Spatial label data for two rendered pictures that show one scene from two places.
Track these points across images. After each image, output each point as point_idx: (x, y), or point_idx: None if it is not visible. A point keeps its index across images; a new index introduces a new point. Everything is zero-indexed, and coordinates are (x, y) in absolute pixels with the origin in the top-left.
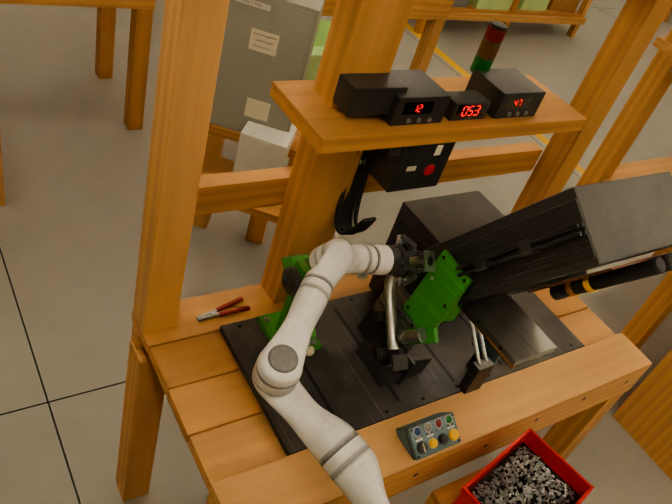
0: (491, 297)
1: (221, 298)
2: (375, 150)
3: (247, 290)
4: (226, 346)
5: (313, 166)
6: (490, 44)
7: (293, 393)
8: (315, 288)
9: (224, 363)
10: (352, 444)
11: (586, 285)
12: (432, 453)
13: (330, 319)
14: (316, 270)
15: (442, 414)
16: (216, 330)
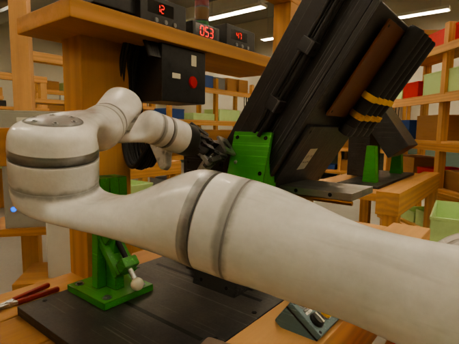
0: (297, 141)
1: (22, 291)
2: (139, 77)
3: (55, 279)
4: (28, 325)
5: (81, 88)
6: (201, 6)
7: (95, 196)
8: (100, 106)
9: (24, 340)
10: (227, 175)
11: (368, 95)
12: (332, 324)
13: (155, 270)
14: (98, 103)
15: None
16: (14, 317)
